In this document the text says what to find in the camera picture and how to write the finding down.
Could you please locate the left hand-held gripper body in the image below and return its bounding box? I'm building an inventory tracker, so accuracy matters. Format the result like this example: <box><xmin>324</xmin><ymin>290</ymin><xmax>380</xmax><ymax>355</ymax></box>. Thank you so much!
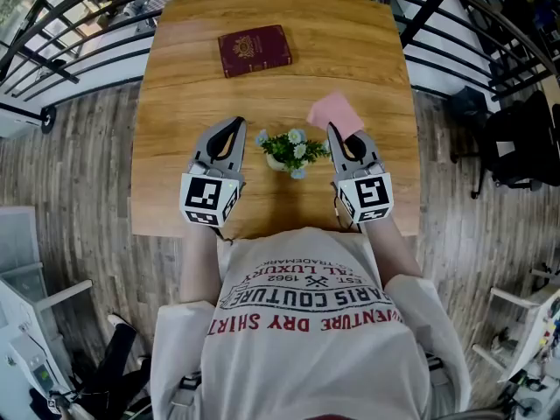
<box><xmin>178</xmin><ymin>154</ymin><xmax>247</xmax><ymax>229</ymax></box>

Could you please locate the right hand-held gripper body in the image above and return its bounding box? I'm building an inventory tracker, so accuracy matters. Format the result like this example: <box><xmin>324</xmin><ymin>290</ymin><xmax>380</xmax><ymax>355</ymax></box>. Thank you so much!
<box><xmin>332</xmin><ymin>157</ymin><xmax>395</xmax><ymax>225</ymax></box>

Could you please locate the pink cloth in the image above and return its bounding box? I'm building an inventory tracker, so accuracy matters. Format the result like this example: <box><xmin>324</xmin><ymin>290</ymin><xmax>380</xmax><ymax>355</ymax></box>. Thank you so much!
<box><xmin>305</xmin><ymin>88</ymin><xmax>366</xmax><ymax>142</ymax></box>

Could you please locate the small flowering potted plant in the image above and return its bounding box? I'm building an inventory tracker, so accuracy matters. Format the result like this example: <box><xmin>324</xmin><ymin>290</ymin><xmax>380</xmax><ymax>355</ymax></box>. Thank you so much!
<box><xmin>255</xmin><ymin>128</ymin><xmax>333</xmax><ymax>180</ymax></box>

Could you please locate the person's right forearm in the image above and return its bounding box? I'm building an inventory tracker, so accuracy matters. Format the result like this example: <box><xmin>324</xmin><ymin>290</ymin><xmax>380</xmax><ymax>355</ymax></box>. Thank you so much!
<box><xmin>361</xmin><ymin>214</ymin><xmax>424</xmax><ymax>289</ymax></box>

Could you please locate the person's left forearm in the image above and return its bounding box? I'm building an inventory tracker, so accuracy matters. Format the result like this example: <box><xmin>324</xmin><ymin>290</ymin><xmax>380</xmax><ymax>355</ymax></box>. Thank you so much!
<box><xmin>178</xmin><ymin>221</ymin><xmax>221</xmax><ymax>306</ymax></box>

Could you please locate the dark red hardcover book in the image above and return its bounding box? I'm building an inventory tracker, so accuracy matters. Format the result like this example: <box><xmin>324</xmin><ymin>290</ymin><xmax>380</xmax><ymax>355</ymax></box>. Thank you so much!
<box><xmin>217</xmin><ymin>24</ymin><xmax>293</xmax><ymax>80</ymax></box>

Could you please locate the black office chair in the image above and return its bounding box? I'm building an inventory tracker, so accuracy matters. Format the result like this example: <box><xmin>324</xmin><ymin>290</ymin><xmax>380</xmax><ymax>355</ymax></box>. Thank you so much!
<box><xmin>449</xmin><ymin>86</ymin><xmax>560</xmax><ymax>200</ymax></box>

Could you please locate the person's white printed shirt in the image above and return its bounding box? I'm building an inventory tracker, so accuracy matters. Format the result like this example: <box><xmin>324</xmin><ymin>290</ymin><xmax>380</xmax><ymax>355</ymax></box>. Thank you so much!
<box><xmin>150</xmin><ymin>226</ymin><xmax>473</xmax><ymax>420</ymax></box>

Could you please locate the person's white shoe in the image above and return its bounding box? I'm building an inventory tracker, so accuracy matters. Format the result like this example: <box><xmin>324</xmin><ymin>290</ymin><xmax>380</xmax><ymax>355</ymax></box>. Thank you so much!
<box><xmin>107</xmin><ymin>313</ymin><xmax>134</xmax><ymax>331</ymax></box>

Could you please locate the black round wheel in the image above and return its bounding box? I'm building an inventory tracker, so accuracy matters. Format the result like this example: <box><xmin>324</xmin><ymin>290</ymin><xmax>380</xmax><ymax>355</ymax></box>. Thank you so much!
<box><xmin>39</xmin><ymin>105</ymin><xmax>58</xmax><ymax>136</ymax></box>

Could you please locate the black metal railing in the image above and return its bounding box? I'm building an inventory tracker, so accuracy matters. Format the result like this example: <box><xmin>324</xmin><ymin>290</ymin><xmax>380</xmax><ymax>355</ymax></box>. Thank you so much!
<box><xmin>0</xmin><ymin>0</ymin><xmax>560</xmax><ymax>104</ymax></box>

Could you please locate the person's black trouser leg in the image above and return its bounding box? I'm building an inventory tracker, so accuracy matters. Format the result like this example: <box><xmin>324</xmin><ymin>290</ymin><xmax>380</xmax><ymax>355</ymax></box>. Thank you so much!
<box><xmin>65</xmin><ymin>320</ymin><xmax>153</xmax><ymax>420</ymax></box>

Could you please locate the white cluttered table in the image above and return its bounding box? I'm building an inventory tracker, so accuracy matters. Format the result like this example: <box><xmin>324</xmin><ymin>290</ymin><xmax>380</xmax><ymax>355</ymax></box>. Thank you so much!
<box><xmin>471</xmin><ymin>268</ymin><xmax>560</xmax><ymax>384</ymax></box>

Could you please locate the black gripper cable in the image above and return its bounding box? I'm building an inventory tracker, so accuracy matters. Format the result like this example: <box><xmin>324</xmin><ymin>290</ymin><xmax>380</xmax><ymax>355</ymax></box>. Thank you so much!
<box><xmin>332</xmin><ymin>193</ymin><xmax>356</xmax><ymax>232</ymax></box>
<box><xmin>208</xmin><ymin>224</ymin><xmax>235</xmax><ymax>247</ymax></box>

